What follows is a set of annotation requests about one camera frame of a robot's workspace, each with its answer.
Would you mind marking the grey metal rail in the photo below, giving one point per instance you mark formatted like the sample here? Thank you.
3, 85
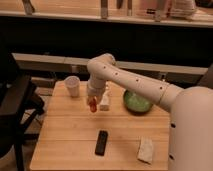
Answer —
171, 73

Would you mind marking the green ceramic bowl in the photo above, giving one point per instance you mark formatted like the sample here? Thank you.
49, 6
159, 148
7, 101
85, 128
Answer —
136, 103

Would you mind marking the black chair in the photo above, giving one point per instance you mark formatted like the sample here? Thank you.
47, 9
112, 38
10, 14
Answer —
19, 105

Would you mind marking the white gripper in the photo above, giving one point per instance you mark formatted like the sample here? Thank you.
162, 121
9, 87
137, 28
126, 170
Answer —
93, 90

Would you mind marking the black remote control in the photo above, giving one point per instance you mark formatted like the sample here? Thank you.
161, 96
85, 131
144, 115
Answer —
101, 143

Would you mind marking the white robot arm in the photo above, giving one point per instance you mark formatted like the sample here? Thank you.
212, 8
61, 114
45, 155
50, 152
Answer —
191, 111

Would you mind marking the white paper cup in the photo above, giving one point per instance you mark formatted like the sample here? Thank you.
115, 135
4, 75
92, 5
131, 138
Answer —
72, 83

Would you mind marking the white plastic bottle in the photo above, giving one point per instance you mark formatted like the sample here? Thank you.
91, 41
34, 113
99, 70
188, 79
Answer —
105, 101

